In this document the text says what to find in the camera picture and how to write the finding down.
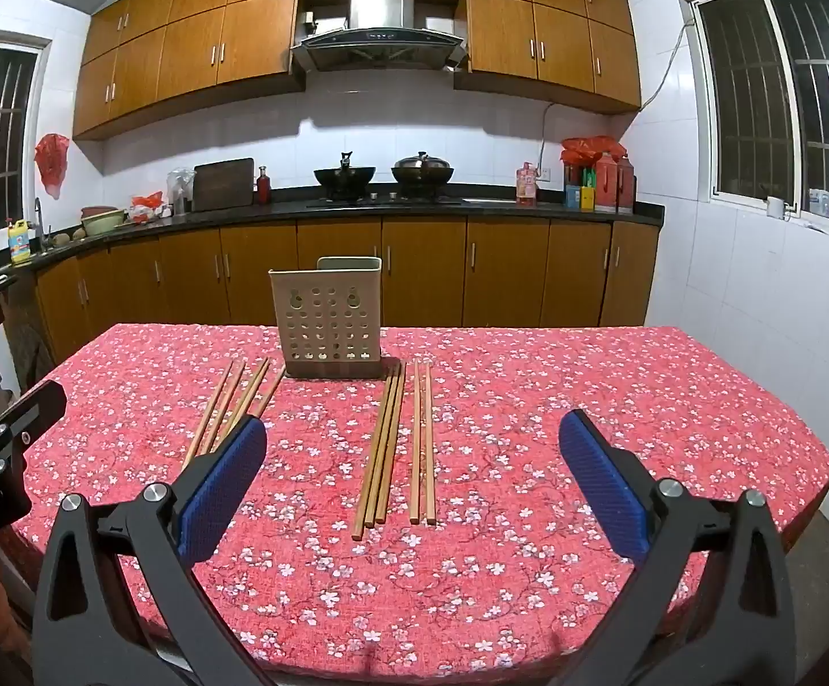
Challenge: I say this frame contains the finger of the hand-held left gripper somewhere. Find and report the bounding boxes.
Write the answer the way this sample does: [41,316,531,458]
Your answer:
[0,380,67,448]

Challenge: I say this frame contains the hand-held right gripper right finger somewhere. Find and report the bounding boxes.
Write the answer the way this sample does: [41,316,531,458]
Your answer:
[550,409,797,686]

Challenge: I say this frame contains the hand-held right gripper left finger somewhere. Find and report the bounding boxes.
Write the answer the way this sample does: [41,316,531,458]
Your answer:
[32,414,273,686]

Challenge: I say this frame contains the beige perforated chopstick holder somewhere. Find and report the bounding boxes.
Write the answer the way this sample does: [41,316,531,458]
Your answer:
[269,256,385,380]

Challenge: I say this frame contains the red floral tablecloth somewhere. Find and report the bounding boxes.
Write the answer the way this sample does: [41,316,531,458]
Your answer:
[10,323,829,686]

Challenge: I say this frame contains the green bowl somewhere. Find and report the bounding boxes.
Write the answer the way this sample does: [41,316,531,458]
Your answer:
[80,206,130,236]

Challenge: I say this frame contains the red and white plastic bag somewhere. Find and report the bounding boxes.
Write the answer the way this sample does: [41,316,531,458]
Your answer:
[130,192,173,224]

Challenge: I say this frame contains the red hanging plastic bag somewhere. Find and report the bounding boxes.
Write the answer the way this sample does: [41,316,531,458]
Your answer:
[34,133,71,197]

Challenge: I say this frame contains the clear plastic bag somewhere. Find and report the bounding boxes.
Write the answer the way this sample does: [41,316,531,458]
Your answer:
[166,167,195,216]

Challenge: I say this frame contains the wooden base cabinets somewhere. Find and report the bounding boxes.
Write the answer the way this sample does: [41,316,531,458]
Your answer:
[32,218,662,373]

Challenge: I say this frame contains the black countertop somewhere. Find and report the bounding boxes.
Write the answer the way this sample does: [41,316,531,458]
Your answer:
[0,184,665,280]

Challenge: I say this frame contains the dark wooden cutting board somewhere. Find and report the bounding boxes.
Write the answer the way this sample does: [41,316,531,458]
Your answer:
[191,158,255,213]

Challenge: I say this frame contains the red jug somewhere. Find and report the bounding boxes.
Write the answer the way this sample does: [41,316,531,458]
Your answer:
[595,153,619,214]
[615,155,635,214]

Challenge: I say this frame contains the red crumpled plastic bag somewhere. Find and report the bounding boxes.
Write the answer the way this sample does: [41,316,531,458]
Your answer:
[560,135,630,162]

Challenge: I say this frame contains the black wok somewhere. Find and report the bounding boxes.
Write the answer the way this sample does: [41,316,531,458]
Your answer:
[313,152,378,201]

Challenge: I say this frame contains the gas stove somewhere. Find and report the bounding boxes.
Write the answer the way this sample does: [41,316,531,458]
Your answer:
[307,189,465,210]

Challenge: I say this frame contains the black pot with lid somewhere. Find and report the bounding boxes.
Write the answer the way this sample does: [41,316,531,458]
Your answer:
[390,151,455,198]

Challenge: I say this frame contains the large barred window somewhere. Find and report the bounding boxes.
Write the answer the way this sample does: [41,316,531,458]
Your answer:
[678,0,829,237]

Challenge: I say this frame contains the steel range hood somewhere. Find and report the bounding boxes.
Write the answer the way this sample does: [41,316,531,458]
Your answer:
[289,0,468,74]

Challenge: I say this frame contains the wooden wall cabinets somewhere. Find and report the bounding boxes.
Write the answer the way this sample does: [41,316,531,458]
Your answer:
[71,0,644,142]

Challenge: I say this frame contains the white wall cable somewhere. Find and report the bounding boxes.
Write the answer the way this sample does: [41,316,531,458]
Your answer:
[538,20,695,174]

